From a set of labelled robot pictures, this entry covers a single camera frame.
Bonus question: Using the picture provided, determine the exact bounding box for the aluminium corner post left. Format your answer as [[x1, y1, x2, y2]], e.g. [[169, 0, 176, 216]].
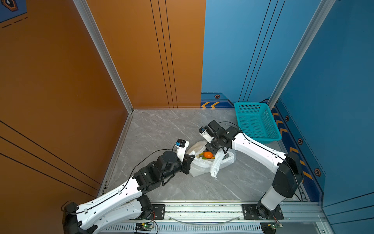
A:
[[72, 0, 134, 114]]

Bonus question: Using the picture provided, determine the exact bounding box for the green circuit board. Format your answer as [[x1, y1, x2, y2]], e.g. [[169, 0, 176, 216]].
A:
[[267, 223, 282, 233], [134, 223, 154, 234]]

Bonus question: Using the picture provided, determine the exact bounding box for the aluminium corner post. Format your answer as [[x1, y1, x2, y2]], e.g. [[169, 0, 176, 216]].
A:
[[267, 0, 336, 109], [72, 0, 134, 114]]

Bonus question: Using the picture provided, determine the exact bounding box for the aluminium corner post right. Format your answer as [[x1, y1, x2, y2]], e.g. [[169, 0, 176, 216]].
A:
[[267, 0, 336, 109]]

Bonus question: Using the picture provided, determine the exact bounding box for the green circuit board right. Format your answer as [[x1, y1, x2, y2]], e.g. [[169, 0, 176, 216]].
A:
[[267, 223, 282, 233]]

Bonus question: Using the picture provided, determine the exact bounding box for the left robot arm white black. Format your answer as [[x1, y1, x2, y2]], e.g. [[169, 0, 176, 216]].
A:
[[62, 151, 195, 234]]

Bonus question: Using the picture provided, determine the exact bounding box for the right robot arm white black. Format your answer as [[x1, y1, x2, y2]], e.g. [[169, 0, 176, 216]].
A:
[[199, 121, 303, 219]]

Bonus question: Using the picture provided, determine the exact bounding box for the orange tangerine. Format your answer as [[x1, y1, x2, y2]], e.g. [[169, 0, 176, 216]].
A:
[[203, 151, 214, 159]]

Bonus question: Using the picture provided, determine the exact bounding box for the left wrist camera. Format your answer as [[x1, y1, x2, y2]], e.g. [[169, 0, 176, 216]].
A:
[[176, 138, 190, 161]]

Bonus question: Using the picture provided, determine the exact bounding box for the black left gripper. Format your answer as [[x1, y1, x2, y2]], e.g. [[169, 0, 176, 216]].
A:
[[159, 153, 196, 183]]

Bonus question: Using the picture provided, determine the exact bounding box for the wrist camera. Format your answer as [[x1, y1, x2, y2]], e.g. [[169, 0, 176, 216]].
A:
[[199, 120, 222, 143], [176, 138, 190, 161]]

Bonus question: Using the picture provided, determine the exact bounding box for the white plastic bag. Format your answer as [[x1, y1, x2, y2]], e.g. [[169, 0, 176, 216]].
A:
[[187, 141, 236, 177]]

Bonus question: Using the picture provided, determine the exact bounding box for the teal plastic basket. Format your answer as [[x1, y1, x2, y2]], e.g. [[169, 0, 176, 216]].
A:
[[234, 102, 281, 144]]

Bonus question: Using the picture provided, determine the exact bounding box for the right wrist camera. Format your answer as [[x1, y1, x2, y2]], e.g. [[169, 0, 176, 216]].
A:
[[199, 120, 222, 143]]

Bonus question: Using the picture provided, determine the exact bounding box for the green circuit board left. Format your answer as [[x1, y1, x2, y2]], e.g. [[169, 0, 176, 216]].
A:
[[134, 223, 154, 234]]

